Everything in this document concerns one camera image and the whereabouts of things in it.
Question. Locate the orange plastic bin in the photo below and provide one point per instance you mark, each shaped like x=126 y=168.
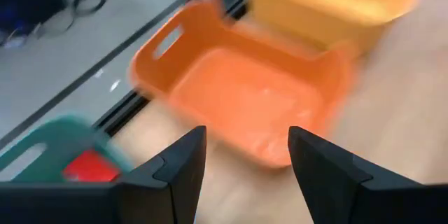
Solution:
x=245 y=94

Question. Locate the teal plastic bin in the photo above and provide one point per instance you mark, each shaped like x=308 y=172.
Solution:
x=56 y=136

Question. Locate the red block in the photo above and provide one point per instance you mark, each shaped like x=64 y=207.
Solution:
x=91 y=166

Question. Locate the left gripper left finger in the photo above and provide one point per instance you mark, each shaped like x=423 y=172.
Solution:
x=175 y=182

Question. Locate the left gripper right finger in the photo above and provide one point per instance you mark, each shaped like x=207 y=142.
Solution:
x=332 y=189

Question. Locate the yellow plastic bin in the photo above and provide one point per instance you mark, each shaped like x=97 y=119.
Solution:
x=332 y=3

